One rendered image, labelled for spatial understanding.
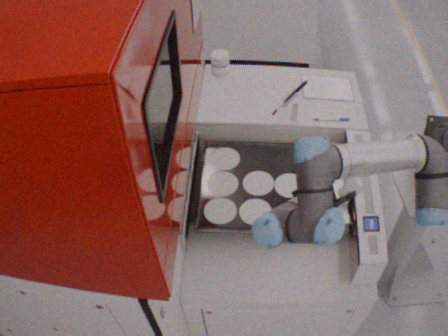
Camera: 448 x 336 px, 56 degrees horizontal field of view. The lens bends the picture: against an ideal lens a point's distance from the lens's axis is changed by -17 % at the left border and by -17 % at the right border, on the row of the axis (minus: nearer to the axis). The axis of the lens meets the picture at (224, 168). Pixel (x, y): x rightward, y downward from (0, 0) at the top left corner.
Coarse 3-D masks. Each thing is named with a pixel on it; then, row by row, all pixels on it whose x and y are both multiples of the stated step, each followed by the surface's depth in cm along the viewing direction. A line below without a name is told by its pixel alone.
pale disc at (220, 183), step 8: (216, 176) 163; (224, 176) 163; (232, 176) 163; (208, 184) 161; (216, 184) 161; (224, 184) 161; (232, 184) 161; (216, 192) 159; (224, 192) 159; (232, 192) 158
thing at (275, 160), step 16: (208, 160) 168; (240, 160) 167; (256, 160) 167; (272, 160) 167; (288, 160) 167; (208, 176) 163; (240, 176) 163; (272, 176) 162; (208, 192) 159; (240, 192) 158; (272, 192) 158; (272, 208) 154; (208, 224) 150; (224, 224) 150; (240, 224) 150
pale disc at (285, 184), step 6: (288, 174) 163; (294, 174) 162; (276, 180) 161; (282, 180) 161; (288, 180) 161; (294, 180) 161; (276, 186) 159; (282, 186) 159; (288, 186) 159; (294, 186) 159; (282, 192) 158; (288, 192) 158
